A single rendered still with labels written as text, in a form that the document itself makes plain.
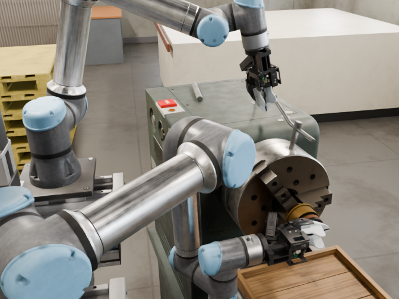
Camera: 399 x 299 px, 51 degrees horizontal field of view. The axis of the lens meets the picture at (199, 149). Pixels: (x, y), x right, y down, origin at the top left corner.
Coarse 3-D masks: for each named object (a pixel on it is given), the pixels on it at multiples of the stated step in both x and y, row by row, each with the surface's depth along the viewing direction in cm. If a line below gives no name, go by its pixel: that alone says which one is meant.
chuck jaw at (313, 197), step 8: (304, 192) 126; (312, 192) 126; (320, 192) 126; (328, 192) 125; (296, 200) 125; (304, 200) 123; (312, 200) 122; (320, 200) 122; (328, 200) 126; (320, 208) 123
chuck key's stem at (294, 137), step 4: (296, 120) 121; (296, 124) 120; (300, 124) 120; (296, 128) 120; (300, 128) 121; (292, 132) 122; (296, 132) 121; (292, 136) 122; (296, 136) 121; (292, 140) 122; (296, 140) 122; (292, 144) 123; (292, 148) 123
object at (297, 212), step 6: (300, 204) 116; (306, 204) 117; (294, 210) 116; (300, 210) 115; (306, 210) 114; (312, 210) 115; (288, 216) 116; (294, 216) 115; (300, 216) 114; (306, 216) 113; (312, 216) 113; (318, 216) 116
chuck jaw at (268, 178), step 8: (256, 168) 120; (264, 168) 118; (264, 176) 118; (272, 176) 116; (264, 184) 119; (272, 184) 116; (280, 184) 117; (272, 192) 117; (280, 192) 116; (288, 192) 116; (280, 200) 117; (288, 200) 117; (288, 208) 116
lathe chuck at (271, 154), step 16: (272, 144) 126; (288, 144) 127; (256, 160) 121; (272, 160) 118; (288, 160) 119; (304, 160) 121; (256, 176) 118; (288, 176) 122; (304, 176) 124; (320, 176) 126; (240, 192) 119; (256, 192) 120; (240, 208) 121; (256, 208) 123; (240, 224) 123; (256, 224) 125
